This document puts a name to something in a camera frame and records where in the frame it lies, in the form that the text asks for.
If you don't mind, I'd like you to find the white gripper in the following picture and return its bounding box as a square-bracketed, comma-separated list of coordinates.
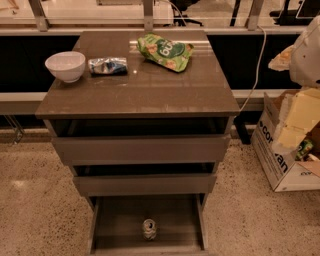
[268, 16, 320, 154]

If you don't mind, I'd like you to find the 7up soda can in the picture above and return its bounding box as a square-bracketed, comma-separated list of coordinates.
[142, 219, 157, 241]

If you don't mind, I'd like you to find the green can in box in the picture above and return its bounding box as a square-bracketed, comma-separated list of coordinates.
[296, 139, 314, 161]

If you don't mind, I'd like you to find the grey top drawer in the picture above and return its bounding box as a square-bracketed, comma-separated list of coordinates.
[45, 117, 231, 166]

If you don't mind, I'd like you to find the grey drawer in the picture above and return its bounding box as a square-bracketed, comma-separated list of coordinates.
[45, 117, 231, 166]
[73, 163, 216, 196]
[86, 194, 209, 256]

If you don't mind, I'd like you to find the grey drawer cabinet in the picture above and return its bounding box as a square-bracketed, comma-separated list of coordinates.
[34, 29, 241, 256]

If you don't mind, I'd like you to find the grey middle drawer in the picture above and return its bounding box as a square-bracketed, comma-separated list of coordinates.
[73, 163, 216, 196]

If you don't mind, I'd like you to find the grey bottom drawer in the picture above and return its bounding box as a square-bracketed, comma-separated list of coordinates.
[86, 194, 209, 256]

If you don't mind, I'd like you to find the cardboard box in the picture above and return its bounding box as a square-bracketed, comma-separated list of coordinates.
[251, 92, 320, 192]

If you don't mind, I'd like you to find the green chip bag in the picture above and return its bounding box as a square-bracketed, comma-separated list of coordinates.
[137, 33, 194, 73]

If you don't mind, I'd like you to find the black office chair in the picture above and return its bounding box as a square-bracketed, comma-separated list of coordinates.
[165, 0, 203, 27]

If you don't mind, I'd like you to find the blue silver snack packet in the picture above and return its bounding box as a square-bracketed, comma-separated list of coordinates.
[88, 57, 127, 75]

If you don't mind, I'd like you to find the white bowl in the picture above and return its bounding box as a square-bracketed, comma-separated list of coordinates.
[45, 51, 86, 83]

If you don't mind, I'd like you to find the metal window railing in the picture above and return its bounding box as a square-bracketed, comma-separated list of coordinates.
[0, 0, 320, 36]

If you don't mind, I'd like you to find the white cable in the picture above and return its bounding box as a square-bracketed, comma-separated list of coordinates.
[239, 25, 268, 113]

